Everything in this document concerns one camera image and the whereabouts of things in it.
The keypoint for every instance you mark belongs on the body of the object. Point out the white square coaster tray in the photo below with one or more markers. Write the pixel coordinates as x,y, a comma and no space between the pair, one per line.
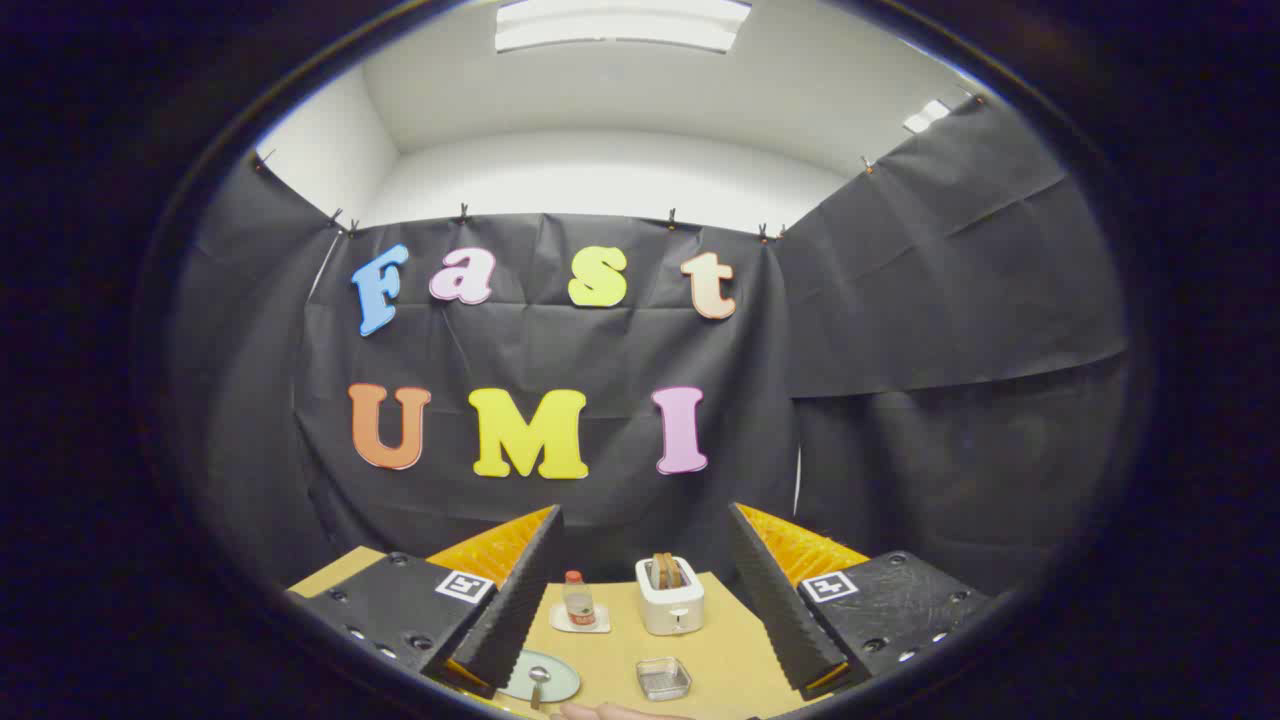
557,623

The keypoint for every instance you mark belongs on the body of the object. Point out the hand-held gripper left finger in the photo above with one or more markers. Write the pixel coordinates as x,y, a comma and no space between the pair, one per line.
520,600

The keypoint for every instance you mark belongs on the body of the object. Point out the metal spoon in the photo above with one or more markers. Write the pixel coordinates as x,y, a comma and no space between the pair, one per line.
539,677

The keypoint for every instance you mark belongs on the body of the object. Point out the toast bread slice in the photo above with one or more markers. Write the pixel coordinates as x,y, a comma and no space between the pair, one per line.
675,572
658,572

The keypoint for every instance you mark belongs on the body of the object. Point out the large ceiling light panel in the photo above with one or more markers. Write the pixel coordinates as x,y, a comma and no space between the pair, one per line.
620,25

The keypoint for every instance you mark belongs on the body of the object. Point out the small ceiling light panel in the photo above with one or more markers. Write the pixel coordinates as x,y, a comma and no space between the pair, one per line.
927,115

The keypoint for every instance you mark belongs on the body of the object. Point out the row of cloth clips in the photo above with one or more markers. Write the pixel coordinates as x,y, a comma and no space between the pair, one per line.
463,213

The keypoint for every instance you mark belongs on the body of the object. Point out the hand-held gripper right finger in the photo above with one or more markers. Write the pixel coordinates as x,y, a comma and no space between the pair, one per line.
775,600

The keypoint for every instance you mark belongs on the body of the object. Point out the clear red-capped water bottle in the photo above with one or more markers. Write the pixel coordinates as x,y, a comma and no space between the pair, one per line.
578,606

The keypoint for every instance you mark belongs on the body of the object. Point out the light green plate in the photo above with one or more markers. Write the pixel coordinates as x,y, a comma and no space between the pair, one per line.
563,682

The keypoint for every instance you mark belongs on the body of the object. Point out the white toaster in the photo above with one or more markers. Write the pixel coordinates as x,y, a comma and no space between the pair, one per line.
670,610

